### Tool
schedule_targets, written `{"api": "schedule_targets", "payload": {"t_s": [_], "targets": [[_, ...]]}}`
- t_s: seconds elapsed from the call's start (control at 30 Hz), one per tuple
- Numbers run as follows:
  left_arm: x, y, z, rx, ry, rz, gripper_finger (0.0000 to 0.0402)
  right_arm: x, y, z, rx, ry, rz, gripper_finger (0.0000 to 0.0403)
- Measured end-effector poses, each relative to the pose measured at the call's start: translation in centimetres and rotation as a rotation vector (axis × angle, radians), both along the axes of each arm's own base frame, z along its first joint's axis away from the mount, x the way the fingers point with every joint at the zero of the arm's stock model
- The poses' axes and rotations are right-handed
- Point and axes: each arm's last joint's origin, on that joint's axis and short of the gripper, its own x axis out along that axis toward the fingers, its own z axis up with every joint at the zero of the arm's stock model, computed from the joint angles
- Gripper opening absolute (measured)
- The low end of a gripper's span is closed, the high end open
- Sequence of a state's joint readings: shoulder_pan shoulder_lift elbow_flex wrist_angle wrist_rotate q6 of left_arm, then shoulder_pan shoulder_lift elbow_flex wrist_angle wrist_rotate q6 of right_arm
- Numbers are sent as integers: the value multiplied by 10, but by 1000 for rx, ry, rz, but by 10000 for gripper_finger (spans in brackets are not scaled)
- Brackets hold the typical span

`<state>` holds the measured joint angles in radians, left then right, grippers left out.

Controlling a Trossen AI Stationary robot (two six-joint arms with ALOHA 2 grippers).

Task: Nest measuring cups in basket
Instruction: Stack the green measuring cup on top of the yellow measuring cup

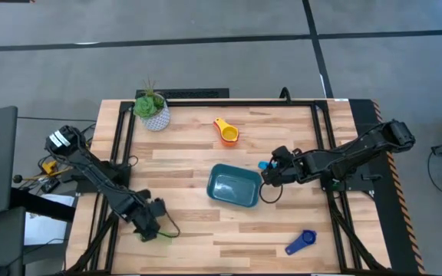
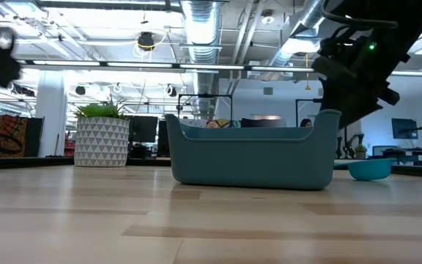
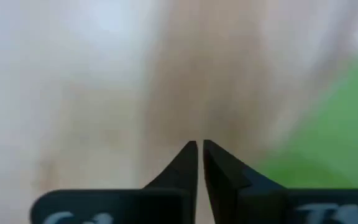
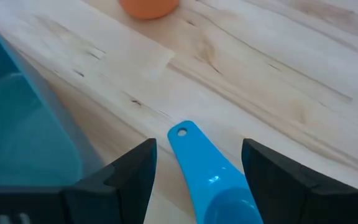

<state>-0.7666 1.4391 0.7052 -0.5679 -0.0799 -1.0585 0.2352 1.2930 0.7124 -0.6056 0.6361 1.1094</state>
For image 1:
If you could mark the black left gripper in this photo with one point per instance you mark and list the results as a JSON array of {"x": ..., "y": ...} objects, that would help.
[{"x": 140, "y": 214}]

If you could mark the black round knob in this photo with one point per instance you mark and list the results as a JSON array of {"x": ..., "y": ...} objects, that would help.
[{"x": 17, "y": 178}]

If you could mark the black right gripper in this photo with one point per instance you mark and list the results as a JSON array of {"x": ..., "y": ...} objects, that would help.
[{"x": 292, "y": 172}]

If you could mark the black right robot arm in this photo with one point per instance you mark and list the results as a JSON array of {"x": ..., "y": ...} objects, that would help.
[{"x": 359, "y": 153}]

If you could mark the light blue measuring cup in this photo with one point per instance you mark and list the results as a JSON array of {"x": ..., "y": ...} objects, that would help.
[{"x": 264, "y": 165}]

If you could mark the black aluminium table frame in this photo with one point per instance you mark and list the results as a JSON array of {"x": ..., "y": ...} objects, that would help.
[{"x": 244, "y": 103}]

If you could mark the black hazard-striped mat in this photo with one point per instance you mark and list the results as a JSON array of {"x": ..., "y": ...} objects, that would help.
[{"x": 367, "y": 115}]

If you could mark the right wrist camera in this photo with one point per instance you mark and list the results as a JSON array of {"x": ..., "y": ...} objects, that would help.
[{"x": 282, "y": 153}]

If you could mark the black angled bar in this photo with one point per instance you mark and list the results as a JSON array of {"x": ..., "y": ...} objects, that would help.
[{"x": 40, "y": 205}]

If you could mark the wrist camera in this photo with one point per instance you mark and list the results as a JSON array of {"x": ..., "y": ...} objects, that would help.
[
  {"x": 282, "y": 153},
  {"x": 158, "y": 207}
]

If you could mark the yellow measuring cup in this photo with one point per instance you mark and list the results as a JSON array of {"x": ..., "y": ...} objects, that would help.
[{"x": 229, "y": 133}]

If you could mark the succulent in triangle-patterned pot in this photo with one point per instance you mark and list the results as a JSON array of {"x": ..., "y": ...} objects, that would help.
[{"x": 152, "y": 111}]

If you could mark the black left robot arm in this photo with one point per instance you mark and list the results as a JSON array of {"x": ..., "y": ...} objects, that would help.
[{"x": 90, "y": 168}]

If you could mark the dark blue measuring cup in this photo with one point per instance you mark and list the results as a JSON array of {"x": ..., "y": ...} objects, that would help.
[{"x": 301, "y": 242}]

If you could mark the teal plastic basket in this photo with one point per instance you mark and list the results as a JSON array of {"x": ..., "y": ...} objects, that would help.
[{"x": 232, "y": 186}]

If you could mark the yellow connector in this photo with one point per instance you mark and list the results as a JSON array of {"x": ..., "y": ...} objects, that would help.
[{"x": 49, "y": 166}]

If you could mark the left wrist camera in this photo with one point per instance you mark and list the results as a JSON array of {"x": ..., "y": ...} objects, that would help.
[{"x": 158, "y": 207}]

